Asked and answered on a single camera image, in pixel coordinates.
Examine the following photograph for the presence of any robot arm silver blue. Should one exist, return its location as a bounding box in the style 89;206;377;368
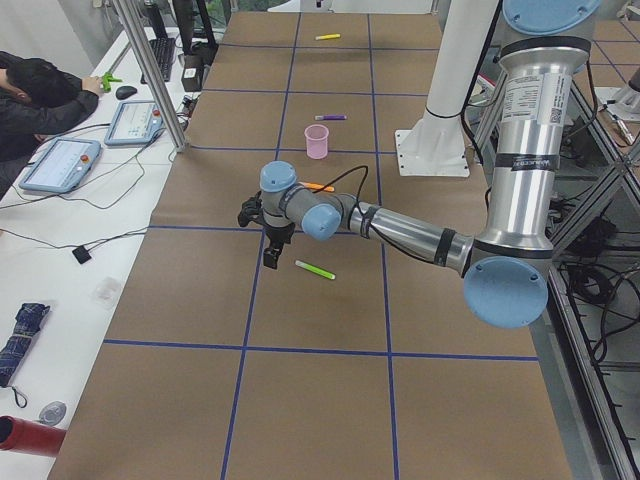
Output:
258;1;598;328

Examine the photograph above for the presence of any small black usb box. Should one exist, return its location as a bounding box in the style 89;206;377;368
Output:
72;245;92;265

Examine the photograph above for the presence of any green highlighter pen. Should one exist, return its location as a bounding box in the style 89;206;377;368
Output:
294;260;336;280

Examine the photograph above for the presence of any folded blue umbrella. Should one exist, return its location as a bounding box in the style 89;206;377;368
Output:
1;303;51;409

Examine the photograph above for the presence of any round silver cap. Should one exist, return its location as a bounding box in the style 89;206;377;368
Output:
38;401;67;426

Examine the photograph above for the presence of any far teach pendant tablet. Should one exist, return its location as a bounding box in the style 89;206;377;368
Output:
104;100;163;147

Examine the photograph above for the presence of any near teach pendant tablet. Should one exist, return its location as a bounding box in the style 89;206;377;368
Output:
19;138;102;194

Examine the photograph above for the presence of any yellow highlighter pen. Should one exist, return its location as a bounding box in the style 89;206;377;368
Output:
314;33;341;41

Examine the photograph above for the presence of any teach pendant tablet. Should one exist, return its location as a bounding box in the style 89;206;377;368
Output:
104;100;163;147
19;138;102;194

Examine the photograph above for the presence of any black computer mouse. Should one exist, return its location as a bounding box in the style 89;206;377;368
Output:
115;85;138;100

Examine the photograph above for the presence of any orange highlighter pen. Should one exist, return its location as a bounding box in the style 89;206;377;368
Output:
302;182;335;193

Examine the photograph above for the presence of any black keyboard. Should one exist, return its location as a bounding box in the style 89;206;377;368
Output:
148;37;176;83

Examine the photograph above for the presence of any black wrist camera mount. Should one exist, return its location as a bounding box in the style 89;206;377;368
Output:
237;195;264;228

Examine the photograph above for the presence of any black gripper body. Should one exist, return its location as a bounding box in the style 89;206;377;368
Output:
264;223;295;248

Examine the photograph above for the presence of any pink mesh pen holder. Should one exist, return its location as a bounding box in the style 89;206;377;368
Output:
304;124;329;160

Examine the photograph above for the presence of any red cylindrical bottle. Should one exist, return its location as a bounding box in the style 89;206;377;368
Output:
1;416;67;457

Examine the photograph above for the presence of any black camera cable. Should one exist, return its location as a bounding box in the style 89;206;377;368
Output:
322;165;451;264

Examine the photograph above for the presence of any purple highlighter pen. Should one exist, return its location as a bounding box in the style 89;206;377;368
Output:
314;114;348;121

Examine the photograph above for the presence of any aluminium frame post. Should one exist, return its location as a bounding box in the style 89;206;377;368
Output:
112;0;186;153

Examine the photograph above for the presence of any clear plastic lid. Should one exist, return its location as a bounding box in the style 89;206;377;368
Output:
91;277;122;310

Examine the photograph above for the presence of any green plastic clamp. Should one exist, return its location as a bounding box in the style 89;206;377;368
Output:
101;72;122;93

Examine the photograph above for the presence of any seated person in black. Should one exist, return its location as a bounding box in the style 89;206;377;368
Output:
1;51;103;193

